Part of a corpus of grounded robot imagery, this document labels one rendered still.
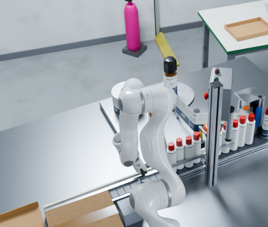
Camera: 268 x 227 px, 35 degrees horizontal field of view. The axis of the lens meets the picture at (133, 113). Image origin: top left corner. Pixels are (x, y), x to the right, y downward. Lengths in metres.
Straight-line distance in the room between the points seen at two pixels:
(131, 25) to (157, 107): 3.18
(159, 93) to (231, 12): 2.48
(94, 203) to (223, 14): 2.55
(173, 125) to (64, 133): 0.69
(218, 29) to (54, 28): 2.14
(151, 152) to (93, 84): 2.95
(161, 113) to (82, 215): 0.58
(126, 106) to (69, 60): 3.46
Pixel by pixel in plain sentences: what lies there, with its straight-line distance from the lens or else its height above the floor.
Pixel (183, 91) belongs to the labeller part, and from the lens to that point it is 2.88.
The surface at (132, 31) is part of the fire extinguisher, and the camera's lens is 4.85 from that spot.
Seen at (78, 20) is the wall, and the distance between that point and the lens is 5.12.
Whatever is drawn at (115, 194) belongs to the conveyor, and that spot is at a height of 0.88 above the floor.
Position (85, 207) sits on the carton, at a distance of 1.94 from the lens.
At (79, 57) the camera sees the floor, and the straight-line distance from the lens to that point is 5.07.
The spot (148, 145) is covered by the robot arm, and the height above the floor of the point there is 1.46.
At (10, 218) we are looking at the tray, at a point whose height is 0.83.
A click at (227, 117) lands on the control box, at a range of 2.03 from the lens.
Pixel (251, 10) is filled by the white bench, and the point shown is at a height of 0.80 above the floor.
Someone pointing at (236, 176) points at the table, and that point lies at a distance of 2.42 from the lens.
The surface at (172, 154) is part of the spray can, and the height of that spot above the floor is 1.03.
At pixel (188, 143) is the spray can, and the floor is 1.06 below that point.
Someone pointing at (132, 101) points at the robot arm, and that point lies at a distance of 1.63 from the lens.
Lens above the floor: 2.62
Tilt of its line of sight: 39 degrees down
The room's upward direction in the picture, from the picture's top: 6 degrees counter-clockwise
